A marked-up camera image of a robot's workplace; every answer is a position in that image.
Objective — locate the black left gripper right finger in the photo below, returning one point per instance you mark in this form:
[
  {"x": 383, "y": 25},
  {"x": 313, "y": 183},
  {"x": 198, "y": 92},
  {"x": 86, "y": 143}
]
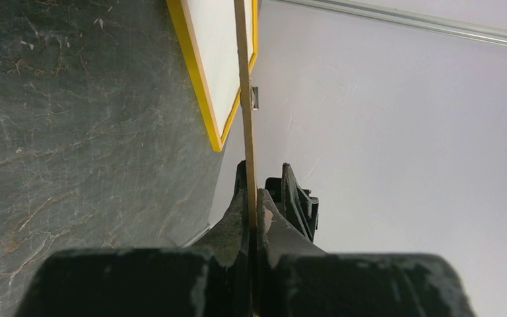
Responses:
[{"x": 296, "y": 278}]

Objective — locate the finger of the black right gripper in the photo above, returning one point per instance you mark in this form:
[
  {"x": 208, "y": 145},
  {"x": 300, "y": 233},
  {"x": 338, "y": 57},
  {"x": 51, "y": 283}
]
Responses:
[{"x": 294, "y": 203}]

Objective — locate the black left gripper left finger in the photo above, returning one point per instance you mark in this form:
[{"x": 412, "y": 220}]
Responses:
[{"x": 209, "y": 278}]

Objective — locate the brown cardboard backing board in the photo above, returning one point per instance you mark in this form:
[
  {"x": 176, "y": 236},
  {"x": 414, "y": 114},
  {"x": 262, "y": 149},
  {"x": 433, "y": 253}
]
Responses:
[{"x": 246, "y": 104}]

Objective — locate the yellow wooden picture frame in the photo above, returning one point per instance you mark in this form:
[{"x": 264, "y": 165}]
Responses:
[{"x": 179, "y": 13}]

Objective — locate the building and sky photo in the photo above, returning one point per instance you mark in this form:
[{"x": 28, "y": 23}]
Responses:
[{"x": 214, "y": 25}]

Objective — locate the aluminium corner post right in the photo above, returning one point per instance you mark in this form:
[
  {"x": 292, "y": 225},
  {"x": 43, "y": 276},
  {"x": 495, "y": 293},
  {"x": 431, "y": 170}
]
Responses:
[{"x": 439, "y": 25}]

